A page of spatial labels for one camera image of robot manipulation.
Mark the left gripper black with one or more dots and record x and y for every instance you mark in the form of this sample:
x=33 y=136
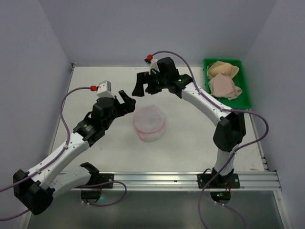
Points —
x=119 y=108

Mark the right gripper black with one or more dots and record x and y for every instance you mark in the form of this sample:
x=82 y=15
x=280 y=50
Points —
x=147 y=82

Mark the white mesh laundry bag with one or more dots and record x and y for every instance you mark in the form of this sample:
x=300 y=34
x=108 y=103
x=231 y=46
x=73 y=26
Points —
x=149 y=122

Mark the beige bra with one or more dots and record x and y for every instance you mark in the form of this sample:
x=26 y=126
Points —
x=222 y=67

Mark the pink bra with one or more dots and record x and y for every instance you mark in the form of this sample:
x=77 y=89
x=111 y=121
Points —
x=222 y=86

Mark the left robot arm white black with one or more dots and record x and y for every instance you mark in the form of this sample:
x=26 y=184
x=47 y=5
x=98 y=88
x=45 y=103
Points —
x=37 y=187

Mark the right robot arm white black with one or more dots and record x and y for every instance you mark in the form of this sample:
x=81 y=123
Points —
x=229 y=125

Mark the green plastic tray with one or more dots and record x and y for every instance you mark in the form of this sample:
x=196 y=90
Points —
x=243 y=101

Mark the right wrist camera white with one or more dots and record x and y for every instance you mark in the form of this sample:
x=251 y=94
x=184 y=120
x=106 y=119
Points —
x=152 y=63

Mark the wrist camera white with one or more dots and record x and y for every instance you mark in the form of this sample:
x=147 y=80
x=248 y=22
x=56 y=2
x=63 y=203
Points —
x=103 y=90
x=152 y=63

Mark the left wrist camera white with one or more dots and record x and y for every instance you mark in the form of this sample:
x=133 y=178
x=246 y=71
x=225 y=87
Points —
x=103 y=90

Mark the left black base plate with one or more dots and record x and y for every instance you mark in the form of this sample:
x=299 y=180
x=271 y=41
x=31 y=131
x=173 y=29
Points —
x=100 y=180

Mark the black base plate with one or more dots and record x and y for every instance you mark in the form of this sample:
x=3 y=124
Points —
x=100 y=180
x=220 y=182

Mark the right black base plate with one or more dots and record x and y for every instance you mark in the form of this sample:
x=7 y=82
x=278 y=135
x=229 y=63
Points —
x=220 y=182

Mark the aluminium rail front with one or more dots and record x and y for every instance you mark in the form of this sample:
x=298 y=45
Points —
x=155 y=181

